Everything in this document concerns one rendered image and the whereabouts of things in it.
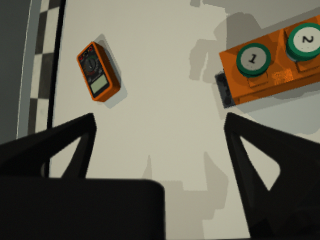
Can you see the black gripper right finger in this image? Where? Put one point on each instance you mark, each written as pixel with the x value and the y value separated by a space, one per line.
pixel 297 186

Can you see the orange digital multimeter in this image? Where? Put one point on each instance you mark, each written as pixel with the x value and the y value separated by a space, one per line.
pixel 98 73

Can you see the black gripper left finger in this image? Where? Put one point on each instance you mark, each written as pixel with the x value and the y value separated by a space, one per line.
pixel 25 156

